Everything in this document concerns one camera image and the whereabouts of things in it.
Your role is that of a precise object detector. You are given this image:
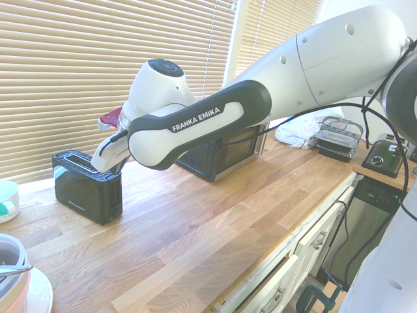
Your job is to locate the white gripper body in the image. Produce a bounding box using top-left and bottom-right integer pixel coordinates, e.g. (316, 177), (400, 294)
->
(90, 130), (132, 173)

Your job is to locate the black two-slot toaster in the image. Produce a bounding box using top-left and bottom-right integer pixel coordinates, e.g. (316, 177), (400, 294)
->
(51, 149), (124, 227)

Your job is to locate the silver toaster with knob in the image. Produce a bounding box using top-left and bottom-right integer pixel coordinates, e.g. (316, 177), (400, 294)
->
(360, 131), (410, 179)

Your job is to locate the wide beige window blind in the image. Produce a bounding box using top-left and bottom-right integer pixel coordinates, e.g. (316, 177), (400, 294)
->
(0, 0), (239, 185)

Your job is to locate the white mug with green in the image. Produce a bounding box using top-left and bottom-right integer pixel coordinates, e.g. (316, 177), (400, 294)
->
(0, 179), (21, 224)

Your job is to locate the stainless steel black microwave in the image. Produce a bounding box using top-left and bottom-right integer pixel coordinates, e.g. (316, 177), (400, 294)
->
(175, 121), (270, 183)

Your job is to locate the clear plastic container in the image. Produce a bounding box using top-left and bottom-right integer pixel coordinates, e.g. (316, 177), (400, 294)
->
(0, 232), (34, 278)

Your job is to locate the white plate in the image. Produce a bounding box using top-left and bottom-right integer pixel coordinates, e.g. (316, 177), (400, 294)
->
(18, 266), (55, 313)

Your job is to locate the pink bowl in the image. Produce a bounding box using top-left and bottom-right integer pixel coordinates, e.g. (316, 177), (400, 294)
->
(0, 266), (33, 313)

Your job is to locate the white plastic bag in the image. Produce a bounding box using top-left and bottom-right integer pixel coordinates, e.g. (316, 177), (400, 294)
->
(274, 108), (345, 150)

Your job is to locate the white open drawer front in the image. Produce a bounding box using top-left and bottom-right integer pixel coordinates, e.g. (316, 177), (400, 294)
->
(210, 253), (301, 313)

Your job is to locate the narrow beige window blind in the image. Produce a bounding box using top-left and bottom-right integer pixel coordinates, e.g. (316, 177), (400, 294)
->
(239, 0), (330, 84)

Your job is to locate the black lidded food container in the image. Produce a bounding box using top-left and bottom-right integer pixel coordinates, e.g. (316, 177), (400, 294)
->
(313, 115), (365, 164)

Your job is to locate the green clamp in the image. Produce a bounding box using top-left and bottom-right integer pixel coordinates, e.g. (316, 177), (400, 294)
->
(297, 281), (347, 313)

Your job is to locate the stainless steel dishwasher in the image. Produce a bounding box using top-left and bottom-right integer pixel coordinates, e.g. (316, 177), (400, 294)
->
(318, 175), (405, 285)

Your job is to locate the metal drawer handle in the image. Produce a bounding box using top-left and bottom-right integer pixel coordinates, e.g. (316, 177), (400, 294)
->
(259, 286), (287, 311)

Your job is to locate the metal cabinet door handle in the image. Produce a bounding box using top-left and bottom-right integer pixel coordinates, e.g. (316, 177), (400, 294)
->
(308, 230), (327, 251)

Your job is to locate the black power cable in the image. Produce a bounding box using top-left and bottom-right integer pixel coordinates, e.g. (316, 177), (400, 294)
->
(321, 198), (394, 288)

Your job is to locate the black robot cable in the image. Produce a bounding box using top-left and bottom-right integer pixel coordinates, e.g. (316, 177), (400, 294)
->
(208, 36), (417, 223)

